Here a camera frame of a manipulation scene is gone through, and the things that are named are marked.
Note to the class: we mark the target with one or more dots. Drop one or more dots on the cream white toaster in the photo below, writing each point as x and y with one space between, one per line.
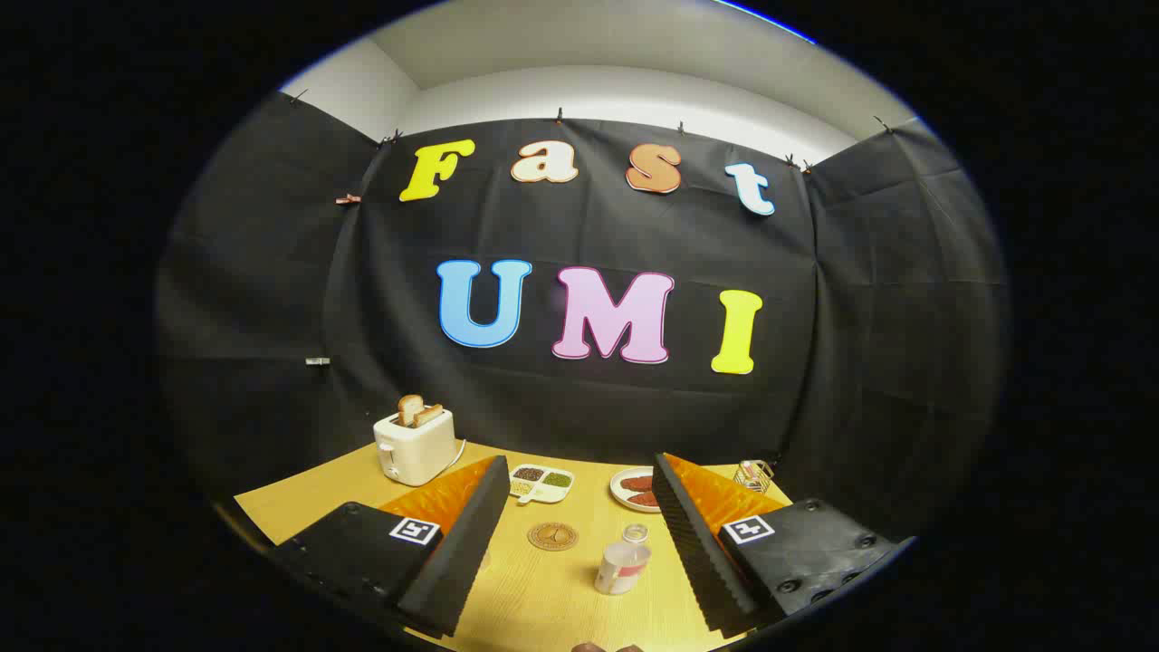
416 453

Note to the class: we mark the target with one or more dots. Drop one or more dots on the round cork coaster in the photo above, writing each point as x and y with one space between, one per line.
553 537

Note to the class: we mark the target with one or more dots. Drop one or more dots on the black backdrop cloth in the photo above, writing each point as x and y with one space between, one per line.
589 407

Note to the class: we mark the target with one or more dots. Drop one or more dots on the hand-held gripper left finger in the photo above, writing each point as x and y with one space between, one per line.
462 552

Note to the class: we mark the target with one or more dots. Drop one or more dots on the white round plate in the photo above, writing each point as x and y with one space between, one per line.
617 489

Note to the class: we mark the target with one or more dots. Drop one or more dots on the wooden table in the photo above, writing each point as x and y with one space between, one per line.
552 602

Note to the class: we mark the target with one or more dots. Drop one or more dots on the clear plastic juice bottle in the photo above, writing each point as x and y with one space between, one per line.
621 566

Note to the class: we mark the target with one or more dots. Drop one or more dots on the red meat patty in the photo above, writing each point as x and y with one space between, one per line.
637 484
643 499

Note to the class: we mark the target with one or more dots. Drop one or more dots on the toast slice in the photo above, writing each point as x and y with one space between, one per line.
409 409
429 415

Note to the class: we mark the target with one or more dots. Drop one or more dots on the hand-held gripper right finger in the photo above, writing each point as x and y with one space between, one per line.
697 552

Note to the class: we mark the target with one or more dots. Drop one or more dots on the white divided snack tray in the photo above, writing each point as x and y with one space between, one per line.
541 483

